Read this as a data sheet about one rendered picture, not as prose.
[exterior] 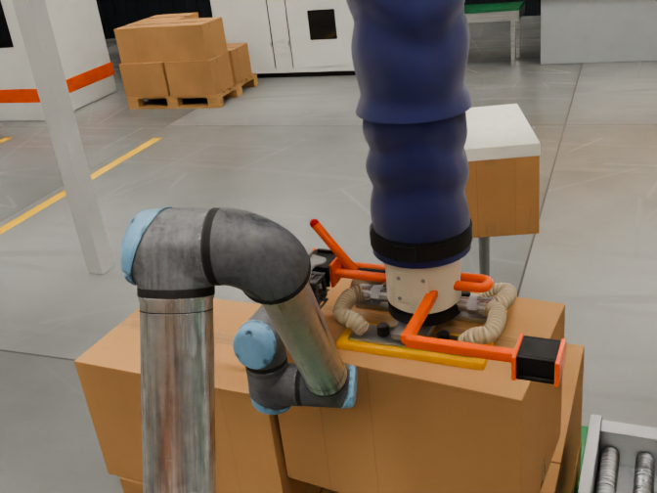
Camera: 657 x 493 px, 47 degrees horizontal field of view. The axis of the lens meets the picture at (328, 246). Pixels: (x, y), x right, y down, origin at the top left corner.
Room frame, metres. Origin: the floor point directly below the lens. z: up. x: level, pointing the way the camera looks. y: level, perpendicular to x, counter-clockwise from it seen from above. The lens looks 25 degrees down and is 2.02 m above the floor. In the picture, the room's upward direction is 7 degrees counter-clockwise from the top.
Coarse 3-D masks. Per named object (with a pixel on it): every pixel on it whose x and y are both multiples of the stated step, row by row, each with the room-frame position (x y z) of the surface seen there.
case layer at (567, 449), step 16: (576, 352) 2.08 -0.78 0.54; (576, 368) 1.99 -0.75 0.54; (576, 384) 1.91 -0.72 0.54; (576, 400) 1.92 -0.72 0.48; (576, 416) 1.93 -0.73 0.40; (560, 432) 1.70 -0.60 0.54; (576, 432) 1.95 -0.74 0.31; (560, 448) 1.63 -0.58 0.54; (576, 448) 1.97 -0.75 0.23; (560, 464) 1.58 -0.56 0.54; (128, 480) 1.73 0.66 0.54; (544, 480) 1.52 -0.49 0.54; (560, 480) 1.58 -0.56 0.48
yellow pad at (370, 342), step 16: (352, 336) 1.46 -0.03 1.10; (368, 336) 1.46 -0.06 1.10; (384, 336) 1.45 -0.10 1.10; (432, 336) 1.43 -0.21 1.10; (448, 336) 1.39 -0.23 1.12; (368, 352) 1.43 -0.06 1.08; (384, 352) 1.41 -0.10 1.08; (400, 352) 1.39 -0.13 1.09; (416, 352) 1.38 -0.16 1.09; (432, 352) 1.37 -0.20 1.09; (480, 368) 1.31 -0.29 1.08
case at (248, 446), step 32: (128, 320) 1.95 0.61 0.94; (224, 320) 1.88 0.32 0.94; (96, 352) 1.79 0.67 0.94; (128, 352) 1.77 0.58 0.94; (224, 352) 1.71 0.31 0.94; (96, 384) 1.74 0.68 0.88; (128, 384) 1.68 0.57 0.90; (224, 384) 1.56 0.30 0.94; (96, 416) 1.75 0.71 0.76; (128, 416) 1.70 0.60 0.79; (224, 416) 1.55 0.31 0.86; (256, 416) 1.51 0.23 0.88; (128, 448) 1.71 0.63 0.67; (224, 448) 1.56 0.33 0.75; (256, 448) 1.52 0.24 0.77; (224, 480) 1.57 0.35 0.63; (256, 480) 1.52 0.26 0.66; (288, 480) 1.52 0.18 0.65
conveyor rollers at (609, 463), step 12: (600, 456) 1.60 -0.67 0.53; (612, 456) 1.57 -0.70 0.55; (636, 456) 1.58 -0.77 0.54; (648, 456) 1.56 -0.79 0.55; (600, 468) 1.54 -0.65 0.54; (612, 468) 1.53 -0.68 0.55; (636, 468) 1.53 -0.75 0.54; (648, 468) 1.52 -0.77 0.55; (600, 480) 1.49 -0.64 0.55; (612, 480) 1.49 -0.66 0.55; (636, 480) 1.48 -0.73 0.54; (648, 480) 1.47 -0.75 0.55; (600, 492) 1.45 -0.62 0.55; (612, 492) 1.45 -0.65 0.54; (636, 492) 1.44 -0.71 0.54; (648, 492) 1.43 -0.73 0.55
